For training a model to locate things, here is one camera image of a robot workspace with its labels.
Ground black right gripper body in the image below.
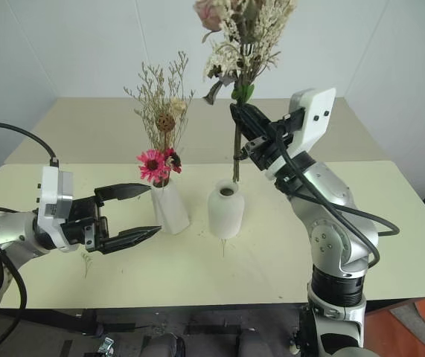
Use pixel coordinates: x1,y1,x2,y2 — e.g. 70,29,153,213
242,108,306,172

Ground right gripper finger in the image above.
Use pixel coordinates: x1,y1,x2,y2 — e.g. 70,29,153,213
239,103,275,131
229,104,265,143

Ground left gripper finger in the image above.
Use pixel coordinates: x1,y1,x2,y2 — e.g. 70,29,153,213
93,182,152,204
101,225,162,256

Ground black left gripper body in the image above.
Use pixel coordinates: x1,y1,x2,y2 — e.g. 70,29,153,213
60,196,111,256

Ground cream dried flower bouquet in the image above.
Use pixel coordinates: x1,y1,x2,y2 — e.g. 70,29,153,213
193,0,297,184

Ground twisted white vase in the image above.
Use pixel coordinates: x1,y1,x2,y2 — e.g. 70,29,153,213
149,178,191,236

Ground beige square-corner table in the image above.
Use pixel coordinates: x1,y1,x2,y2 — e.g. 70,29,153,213
3,96,396,165

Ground cream rounded-corner table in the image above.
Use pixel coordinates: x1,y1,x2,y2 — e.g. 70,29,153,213
0,160,425,310

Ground round white bottle vase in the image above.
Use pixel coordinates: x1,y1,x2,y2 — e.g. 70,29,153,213
207,178,246,238

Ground pink daisy dried bouquet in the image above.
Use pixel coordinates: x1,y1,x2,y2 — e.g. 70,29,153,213
123,50,196,187

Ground orange floor mat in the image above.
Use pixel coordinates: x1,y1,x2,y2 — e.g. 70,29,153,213
360,295,425,357

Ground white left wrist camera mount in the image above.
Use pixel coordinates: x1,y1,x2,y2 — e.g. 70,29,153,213
34,165,76,251

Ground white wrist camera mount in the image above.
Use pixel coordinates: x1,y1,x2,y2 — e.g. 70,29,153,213
34,165,76,251
288,87,338,154

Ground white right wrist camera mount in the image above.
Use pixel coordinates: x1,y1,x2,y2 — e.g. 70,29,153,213
288,87,338,154

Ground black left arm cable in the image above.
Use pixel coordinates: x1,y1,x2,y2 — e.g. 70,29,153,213
0,121,60,356

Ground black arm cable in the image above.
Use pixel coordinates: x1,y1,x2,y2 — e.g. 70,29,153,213
271,125,401,278
0,121,60,356

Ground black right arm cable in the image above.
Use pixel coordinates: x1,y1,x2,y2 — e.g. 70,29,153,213
271,125,401,278

